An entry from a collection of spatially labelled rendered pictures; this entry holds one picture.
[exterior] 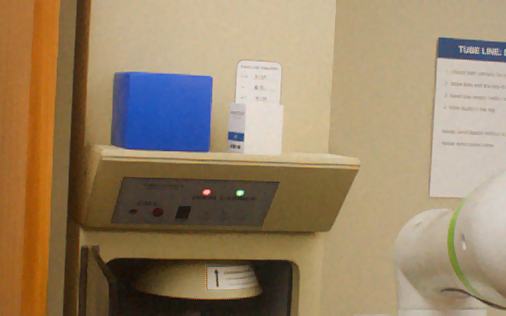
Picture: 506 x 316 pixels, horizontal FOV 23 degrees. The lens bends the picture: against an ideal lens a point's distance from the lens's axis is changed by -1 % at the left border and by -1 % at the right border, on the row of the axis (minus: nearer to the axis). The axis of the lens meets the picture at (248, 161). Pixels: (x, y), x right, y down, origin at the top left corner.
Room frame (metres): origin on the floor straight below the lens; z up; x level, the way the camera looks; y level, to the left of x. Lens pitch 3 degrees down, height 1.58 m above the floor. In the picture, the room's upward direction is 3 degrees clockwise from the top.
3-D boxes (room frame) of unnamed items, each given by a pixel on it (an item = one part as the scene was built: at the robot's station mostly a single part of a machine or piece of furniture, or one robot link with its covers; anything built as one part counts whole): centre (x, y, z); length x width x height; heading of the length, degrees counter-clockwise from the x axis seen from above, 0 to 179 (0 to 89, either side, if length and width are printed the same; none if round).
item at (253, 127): (1.50, -0.01, 1.54); 0.05 x 0.05 x 0.06; 25
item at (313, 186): (1.49, 0.03, 1.46); 0.32 x 0.12 x 0.10; 107
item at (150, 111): (1.47, 0.11, 1.56); 0.10 x 0.10 x 0.09; 17
